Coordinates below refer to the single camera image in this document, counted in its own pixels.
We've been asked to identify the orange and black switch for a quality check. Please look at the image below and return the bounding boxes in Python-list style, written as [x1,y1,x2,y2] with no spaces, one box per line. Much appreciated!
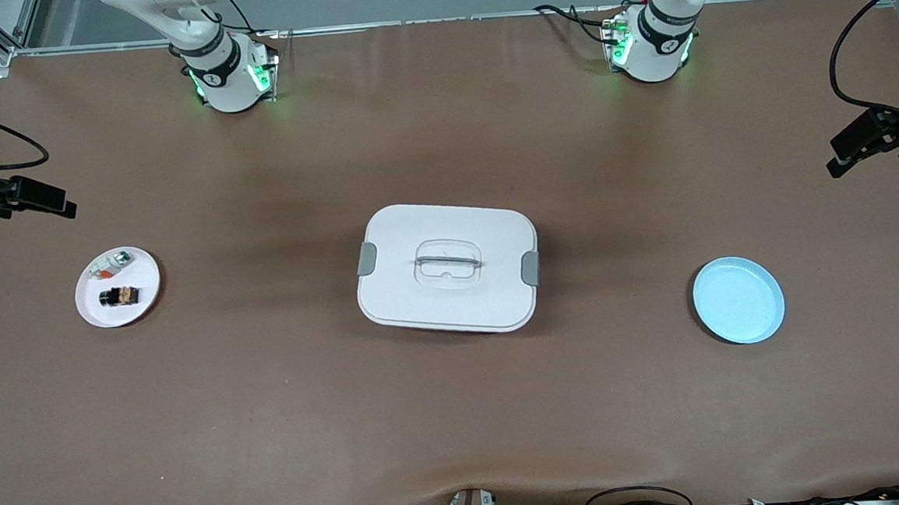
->
[98,283,145,310]

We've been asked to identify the pink round plate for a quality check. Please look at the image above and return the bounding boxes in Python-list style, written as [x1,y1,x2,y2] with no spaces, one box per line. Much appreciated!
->
[72,244,164,330]

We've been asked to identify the light blue round plate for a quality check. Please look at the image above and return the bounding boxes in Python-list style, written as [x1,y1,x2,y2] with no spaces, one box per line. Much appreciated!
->
[690,253,788,348]

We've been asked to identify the white lidded plastic box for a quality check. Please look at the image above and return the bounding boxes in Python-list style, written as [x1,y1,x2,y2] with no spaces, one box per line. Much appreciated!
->
[351,196,545,342]

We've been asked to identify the brown table mat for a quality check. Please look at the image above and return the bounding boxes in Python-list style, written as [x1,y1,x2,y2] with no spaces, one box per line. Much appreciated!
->
[0,0,899,505]

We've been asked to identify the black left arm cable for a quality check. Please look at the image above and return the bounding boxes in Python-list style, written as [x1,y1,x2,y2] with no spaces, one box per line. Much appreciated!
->
[825,0,899,118]

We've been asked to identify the green push button switch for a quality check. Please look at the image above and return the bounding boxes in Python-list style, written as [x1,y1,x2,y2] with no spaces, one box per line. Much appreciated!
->
[87,251,136,283]

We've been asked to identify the black base cable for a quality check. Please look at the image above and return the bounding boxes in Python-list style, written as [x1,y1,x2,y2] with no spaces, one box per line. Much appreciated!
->
[532,0,626,51]

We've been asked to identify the black cable bundle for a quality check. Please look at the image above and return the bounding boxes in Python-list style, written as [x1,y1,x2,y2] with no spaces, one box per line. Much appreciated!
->
[753,484,899,505]

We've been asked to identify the black looped cable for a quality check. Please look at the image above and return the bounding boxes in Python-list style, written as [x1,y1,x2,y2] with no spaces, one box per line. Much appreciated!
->
[583,482,696,505]

